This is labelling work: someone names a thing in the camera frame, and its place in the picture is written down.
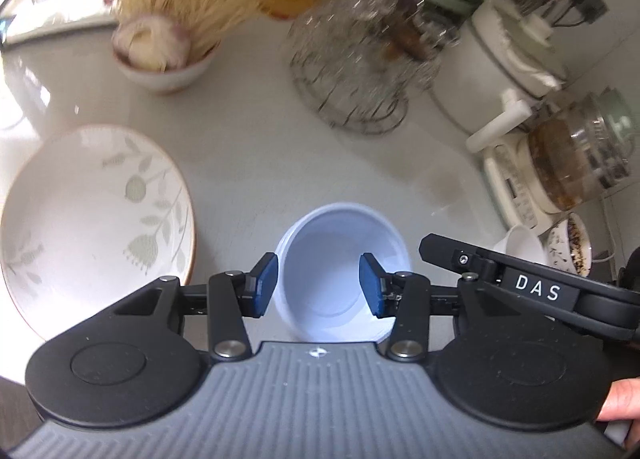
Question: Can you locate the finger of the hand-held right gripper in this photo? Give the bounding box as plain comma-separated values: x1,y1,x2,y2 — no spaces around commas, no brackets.
418,233,585,316

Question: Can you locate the white teapot base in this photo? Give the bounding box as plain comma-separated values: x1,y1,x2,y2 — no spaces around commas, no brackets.
481,133,557,236

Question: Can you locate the glass teapot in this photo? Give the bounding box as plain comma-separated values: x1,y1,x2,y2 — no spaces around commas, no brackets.
526,88,640,213

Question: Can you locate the speckled bowl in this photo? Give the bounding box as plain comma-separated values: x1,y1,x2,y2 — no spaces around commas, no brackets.
544,212,594,278

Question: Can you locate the white jug appliance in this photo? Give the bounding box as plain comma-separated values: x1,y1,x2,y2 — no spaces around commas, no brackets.
431,0,569,152

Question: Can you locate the pale blue plastic cup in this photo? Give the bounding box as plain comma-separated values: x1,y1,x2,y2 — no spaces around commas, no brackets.
492,224,549,266
273,202,414,343

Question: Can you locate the small white bowl with onions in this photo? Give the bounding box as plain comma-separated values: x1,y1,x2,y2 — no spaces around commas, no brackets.
111,18,222,93

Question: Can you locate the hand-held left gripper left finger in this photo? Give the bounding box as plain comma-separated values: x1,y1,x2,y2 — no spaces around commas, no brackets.
114,252,279,360

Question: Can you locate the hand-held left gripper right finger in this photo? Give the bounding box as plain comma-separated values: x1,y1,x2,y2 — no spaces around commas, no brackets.
359,252,557,361

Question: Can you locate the wire rack of glasses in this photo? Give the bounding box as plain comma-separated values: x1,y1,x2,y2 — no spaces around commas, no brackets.
289,0,459,133

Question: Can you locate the floral white plate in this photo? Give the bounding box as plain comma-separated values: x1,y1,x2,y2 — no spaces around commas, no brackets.
0,124,197,343

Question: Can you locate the person's right hand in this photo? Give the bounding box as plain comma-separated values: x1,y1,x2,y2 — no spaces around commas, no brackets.
595,377,640,423

